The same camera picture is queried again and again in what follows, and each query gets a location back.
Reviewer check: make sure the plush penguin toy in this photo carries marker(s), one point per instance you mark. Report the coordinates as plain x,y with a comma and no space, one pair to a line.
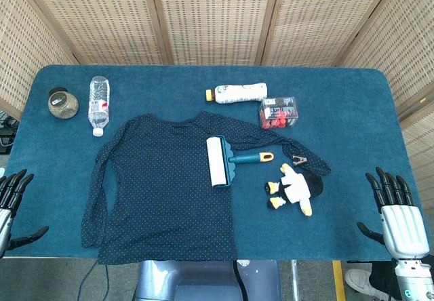
295,189

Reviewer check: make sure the white yellow-capped drink bottle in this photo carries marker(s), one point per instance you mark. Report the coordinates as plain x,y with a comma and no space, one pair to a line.
237,93

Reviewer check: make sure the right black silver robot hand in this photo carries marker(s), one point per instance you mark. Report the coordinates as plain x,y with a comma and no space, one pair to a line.
401,219

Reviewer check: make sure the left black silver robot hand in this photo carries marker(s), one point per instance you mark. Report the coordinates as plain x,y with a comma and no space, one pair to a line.
10,192

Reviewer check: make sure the silver blue robot torso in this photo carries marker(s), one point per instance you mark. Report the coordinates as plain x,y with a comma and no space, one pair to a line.
207,280

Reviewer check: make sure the white sneaker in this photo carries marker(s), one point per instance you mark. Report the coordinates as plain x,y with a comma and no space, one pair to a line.
361,282

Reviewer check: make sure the small metal binder clip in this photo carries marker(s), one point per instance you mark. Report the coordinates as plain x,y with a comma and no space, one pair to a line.
299,159

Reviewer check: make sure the clear plastic water bottle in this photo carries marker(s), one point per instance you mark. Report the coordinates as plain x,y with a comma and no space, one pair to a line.
99,106

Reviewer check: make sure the round glass spice jar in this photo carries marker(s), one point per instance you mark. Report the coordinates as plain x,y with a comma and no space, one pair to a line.
63,103

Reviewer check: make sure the woven bamboo folding screen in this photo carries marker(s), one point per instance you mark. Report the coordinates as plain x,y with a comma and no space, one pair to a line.
217,19

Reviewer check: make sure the dark blue dotted shirt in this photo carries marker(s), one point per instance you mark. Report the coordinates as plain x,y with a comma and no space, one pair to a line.
162,189

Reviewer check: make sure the teal blue table cloth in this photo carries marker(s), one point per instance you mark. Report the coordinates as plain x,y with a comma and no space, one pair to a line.
356,165

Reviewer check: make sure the teal white lint roller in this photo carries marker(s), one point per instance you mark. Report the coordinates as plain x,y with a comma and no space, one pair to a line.
218,162

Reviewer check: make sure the yellow floor tape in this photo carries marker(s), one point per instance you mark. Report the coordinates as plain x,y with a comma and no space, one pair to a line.
338,280

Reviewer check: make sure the clear box of red pieces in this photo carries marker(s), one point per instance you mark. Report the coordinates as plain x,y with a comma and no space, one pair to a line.
278,113

